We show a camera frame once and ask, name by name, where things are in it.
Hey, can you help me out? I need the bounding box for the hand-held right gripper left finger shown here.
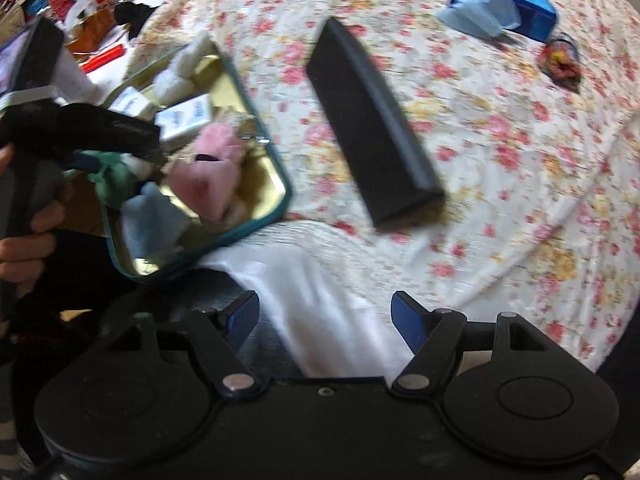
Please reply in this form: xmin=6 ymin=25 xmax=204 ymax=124
xmin=102 ymin=290 xmax=263 ymax=401

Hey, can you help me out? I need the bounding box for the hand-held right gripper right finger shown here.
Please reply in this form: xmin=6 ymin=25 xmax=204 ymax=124
xmin=390 ymin=290 xmax=551 ymax=398

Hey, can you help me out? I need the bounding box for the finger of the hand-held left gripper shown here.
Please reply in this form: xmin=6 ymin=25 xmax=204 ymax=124
xmin=62 ymin=152 xmax=101 ymax=172
xmin=75 ymin=105 xmax=162 ymax=158

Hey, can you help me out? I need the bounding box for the white tissue packet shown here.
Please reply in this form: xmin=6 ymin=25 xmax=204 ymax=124
xmin=107 ymin=87 xmax=156 ymax=121
xmin=155 ymin=95 xmax=211 ymax=143

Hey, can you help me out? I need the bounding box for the green cloth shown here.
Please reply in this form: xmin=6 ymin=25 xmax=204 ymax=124
xmin=82 ymin=150 xmax=146 ymax=207

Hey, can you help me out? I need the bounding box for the pink fluffy cloth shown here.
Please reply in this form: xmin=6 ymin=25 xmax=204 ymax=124
xmin=167 ymin=122 xmax=253 ymax=223

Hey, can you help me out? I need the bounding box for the teal tin box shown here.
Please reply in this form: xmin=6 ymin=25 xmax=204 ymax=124
xmin=100 ymin=42 xmax=293 ymax=281

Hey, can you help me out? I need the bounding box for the person's left hand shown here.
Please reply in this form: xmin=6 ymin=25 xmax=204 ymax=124
xmin=0 ymin=182 xmax=76 ymax=286

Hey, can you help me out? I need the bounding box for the red box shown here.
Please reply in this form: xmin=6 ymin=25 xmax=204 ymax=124
xmin=81 ymin=45 xmax=124 ymax=72

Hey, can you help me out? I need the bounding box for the white towel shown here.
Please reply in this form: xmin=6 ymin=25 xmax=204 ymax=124
xmin=197 ymin=220 xmax=416 ymax=378

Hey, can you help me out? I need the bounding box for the light blue cloth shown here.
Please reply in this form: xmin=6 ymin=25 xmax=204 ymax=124
xmin=122 ymin=182 xmax=186 ymax=256

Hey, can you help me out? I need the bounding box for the brown basket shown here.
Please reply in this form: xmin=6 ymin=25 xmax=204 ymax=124
xmin=65 ymin=9 xmax=121 ymax=57

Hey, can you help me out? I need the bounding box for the black cloth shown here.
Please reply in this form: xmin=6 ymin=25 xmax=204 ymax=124
xmin=114 ymin=2 xmax=162 ymax=41

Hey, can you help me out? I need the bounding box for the long black case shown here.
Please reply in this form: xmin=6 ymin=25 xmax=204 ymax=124
xmin=305 ymin=16 xmax=446 ymax=228

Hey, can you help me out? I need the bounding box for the colourful patterned pouch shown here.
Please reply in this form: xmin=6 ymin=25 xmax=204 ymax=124
xmin=539 ymin=32 xmax=583 ymax=93

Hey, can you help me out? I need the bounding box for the light blue face mask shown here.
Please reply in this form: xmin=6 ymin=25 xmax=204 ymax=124
xmin=434 ymin=0 xmax=522 ymax=40

